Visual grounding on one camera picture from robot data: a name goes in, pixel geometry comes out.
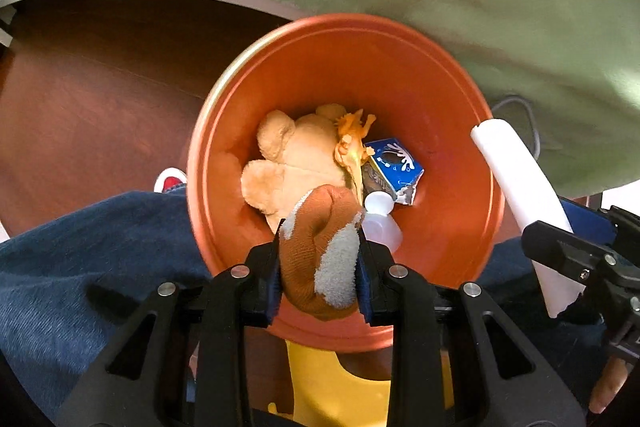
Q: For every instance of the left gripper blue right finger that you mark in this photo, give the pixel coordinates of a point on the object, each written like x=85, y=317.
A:
x=363, y=280

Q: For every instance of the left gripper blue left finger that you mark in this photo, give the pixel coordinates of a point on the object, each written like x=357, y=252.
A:
x=273, y=278

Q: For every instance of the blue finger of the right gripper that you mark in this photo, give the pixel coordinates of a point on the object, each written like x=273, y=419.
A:
x=591, y=225

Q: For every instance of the white plastic bottle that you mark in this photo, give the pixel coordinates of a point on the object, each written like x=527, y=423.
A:
x=378, y=224

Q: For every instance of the small brown monkey plush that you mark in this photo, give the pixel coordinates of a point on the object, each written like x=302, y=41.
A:
x=318, y=250

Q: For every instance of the white paper roll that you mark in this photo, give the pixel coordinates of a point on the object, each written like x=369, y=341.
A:
x=530, y=197

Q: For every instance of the blue milk carton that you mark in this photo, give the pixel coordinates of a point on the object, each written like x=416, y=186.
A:
x=393, y=170

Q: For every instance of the orange dinosaur toy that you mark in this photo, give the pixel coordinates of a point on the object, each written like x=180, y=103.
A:
x=350, y=151

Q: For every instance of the orange trash bin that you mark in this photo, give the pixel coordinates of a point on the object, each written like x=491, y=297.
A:
x=418, y=94

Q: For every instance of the person's hand red sleeve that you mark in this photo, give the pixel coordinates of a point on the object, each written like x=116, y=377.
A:
x=612, y=379

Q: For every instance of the person's right jeans leg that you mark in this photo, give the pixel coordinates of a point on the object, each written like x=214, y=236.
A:
x=574, y=351

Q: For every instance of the person's jeans leg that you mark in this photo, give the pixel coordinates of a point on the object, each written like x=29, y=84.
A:
x=66, y=286
x=574, y=351

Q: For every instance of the tan plush bear in bin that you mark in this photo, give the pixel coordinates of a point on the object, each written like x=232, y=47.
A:
x=297, y=156

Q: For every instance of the yellow plastic stool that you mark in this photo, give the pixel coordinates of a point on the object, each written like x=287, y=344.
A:
x=325, y=394

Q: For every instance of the red white shoe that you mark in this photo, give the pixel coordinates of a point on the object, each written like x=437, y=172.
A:
x=169, y=179

